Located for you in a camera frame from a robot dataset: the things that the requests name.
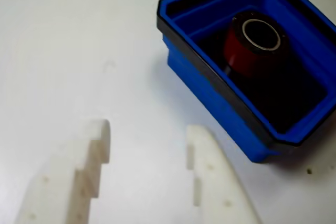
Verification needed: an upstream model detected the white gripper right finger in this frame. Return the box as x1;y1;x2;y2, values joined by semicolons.
185;124;263;224

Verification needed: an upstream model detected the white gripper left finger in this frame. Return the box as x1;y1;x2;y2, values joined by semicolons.
13;118;111;224

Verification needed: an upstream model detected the red tape roll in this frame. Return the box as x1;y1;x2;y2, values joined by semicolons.
222;10;289;78

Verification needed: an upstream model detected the blue square box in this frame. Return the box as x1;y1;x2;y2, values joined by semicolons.
156;0;336;164

